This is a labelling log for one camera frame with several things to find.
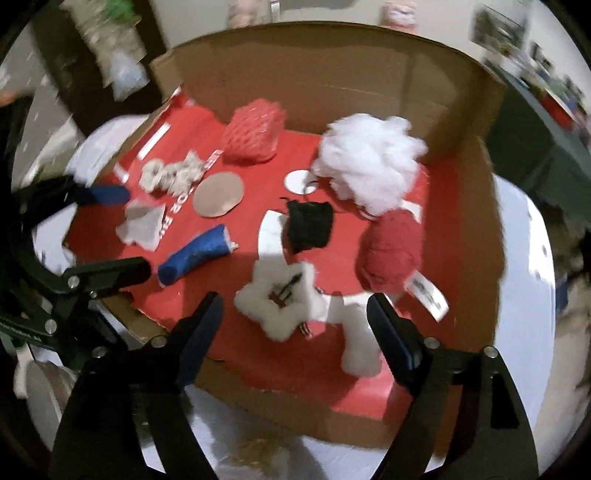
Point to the white mesh bath pouf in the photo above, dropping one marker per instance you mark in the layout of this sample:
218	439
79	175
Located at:
369	157

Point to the red foam mesh net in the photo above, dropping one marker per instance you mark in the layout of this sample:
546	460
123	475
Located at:
251	131

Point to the cardboard box with red inside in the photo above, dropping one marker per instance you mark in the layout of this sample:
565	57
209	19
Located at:
286	369

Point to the clear plastic bag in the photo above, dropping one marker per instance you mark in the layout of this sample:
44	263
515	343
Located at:
128	76

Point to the table with dark green cloth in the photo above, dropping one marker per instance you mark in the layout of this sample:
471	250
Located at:
545	152

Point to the small pink plush toy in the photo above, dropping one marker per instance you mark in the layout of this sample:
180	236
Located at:
400	13

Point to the row of bottles and cosmetics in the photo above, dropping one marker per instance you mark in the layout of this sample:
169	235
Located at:
561	92

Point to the white fluffy star with bow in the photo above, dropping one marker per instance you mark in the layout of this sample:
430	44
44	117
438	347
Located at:
263	309

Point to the cream knitted scrunchie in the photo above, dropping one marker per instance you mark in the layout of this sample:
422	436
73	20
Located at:
178	173

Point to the blue fabric roll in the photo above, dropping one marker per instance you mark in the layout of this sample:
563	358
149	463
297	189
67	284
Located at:
194	254

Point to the pale felt piece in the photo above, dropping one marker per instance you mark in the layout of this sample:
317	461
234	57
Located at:
141	226

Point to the dark brown door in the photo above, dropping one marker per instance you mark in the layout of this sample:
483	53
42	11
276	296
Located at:
51	50

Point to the black fluffy pouch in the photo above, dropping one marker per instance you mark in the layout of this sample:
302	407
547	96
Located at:
309	226

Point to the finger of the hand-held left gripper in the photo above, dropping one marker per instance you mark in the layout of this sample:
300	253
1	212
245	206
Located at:
108	194
111	274

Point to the red crocheted plush toy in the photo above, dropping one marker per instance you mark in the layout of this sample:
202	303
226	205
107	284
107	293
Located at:
392	249

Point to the white fluffy plush piece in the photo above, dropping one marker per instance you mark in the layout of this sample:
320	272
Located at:
360	350

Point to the round tan pad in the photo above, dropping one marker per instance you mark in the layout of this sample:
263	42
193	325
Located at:
219	194

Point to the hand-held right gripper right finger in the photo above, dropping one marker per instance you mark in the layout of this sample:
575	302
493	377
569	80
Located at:
392	337

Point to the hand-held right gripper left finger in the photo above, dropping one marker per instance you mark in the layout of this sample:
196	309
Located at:
198	344

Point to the green plush toy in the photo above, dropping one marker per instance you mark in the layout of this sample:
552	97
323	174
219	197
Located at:
119	5

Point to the clear hanging pocket organizer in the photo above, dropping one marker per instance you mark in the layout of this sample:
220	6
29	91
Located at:
104	37

